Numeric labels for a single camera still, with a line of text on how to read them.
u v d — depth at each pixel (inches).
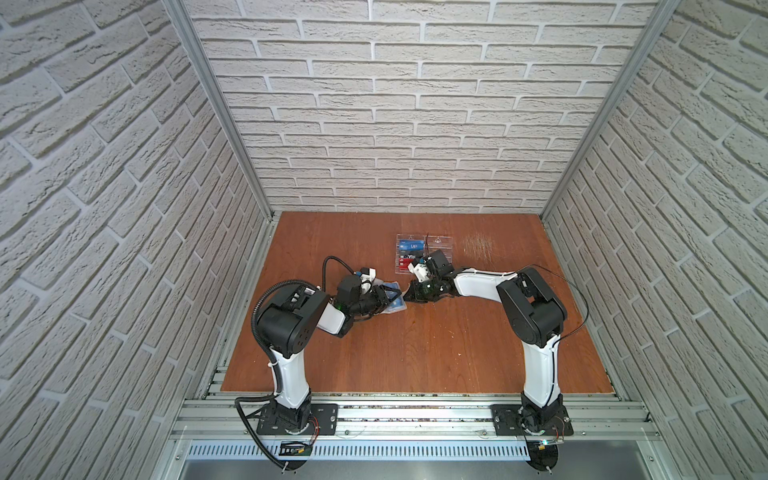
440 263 32.0
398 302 36.3
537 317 21.2
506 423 29.0
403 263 39.5
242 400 26.3
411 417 29.8
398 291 36.3
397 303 36.2
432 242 40.5
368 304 32.6
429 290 33.6
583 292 39.2
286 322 19.8
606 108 34.4
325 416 29.4
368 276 35.3
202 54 30.1
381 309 33.5
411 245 39.5
